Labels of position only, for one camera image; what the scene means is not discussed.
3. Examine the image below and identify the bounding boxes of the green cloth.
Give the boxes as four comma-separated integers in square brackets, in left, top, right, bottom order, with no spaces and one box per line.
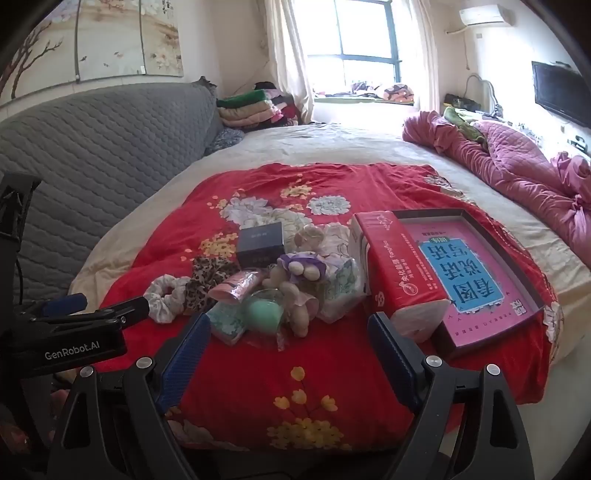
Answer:
[441,105,490,148]

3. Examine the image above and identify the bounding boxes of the floral wall painting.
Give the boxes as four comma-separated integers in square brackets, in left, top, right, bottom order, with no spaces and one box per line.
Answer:
[0,0,185,109]

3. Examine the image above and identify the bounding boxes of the pile of folded clothes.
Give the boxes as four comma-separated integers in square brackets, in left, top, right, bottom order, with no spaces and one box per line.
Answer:
[216,82,301,130]

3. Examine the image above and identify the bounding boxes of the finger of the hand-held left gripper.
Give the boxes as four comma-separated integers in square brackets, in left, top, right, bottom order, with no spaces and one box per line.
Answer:
[30,293,88,319]
[95,296,152,330]

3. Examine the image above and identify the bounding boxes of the white air conditioner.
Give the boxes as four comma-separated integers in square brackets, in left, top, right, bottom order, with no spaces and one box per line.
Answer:
[458,4,517,27]

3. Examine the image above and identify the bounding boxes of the dark patterned pillow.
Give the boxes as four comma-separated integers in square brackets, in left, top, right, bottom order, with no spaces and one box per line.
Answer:
[203,128,245,157]

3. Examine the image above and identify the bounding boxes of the teddy bear with pink dress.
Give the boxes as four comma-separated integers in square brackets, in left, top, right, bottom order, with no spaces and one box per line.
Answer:
[263,267,324,339]

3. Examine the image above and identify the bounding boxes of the cream curtain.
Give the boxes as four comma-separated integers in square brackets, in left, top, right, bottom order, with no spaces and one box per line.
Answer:
[397,0,439,109]
[263,0,342,125]

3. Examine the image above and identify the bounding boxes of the red tissue box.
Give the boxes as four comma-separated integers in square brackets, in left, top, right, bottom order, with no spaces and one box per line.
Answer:
[348,211,451,344]

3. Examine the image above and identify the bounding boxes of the small green tissue pack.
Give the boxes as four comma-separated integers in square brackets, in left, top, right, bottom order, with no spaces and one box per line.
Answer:
[205,302,247,346]

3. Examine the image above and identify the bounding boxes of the clothes on windowsill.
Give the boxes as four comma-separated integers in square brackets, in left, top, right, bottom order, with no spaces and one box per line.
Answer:
[314,80,416,104]

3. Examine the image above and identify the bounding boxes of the pink quilt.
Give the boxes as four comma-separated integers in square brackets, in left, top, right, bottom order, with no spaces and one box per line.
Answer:
[402,111,591,268]

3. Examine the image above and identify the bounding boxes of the red floral blanket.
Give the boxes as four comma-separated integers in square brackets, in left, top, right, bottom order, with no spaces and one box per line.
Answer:
[95,161,564,450]

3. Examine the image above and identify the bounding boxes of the leopard print scrunchie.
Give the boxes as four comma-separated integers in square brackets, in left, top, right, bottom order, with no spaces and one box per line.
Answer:
[185,256,241,315]

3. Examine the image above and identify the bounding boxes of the dark cardboard box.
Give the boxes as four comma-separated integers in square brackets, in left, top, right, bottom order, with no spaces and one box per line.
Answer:
[236,220,286,269]

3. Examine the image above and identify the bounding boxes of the large green tissue pack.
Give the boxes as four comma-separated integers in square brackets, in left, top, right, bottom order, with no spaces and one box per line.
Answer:
[318,256,370,324]

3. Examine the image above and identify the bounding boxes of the black cable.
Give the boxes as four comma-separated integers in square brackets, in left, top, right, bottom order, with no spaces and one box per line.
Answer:
[11,256,26,305]

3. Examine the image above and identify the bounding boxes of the window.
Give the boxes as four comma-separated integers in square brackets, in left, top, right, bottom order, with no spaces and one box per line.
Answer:
[305,0,402,93]

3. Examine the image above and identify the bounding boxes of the cream bed sheet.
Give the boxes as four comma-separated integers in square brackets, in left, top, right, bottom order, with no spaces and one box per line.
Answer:
[69,122,591,407]

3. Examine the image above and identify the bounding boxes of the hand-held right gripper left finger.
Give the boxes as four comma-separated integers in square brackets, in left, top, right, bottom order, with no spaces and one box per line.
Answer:
[46,313,213,480]

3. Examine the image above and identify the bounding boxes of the white scrunchie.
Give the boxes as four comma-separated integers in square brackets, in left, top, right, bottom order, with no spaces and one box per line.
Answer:
[143,274,192,324]

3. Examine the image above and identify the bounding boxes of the grey quilted headboard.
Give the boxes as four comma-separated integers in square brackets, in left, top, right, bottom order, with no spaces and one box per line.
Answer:
[0,80,222,305]

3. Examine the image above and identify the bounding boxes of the black television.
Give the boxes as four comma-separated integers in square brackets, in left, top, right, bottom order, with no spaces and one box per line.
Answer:
[531,61,591,130]

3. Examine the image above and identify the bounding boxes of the teddy bear with purple dress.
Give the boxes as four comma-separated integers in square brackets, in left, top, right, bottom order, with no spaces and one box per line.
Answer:
[277,225,334,282]

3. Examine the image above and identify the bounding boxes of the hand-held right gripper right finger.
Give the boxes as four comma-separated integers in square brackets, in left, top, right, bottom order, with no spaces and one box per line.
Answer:
[367,311,539,480]

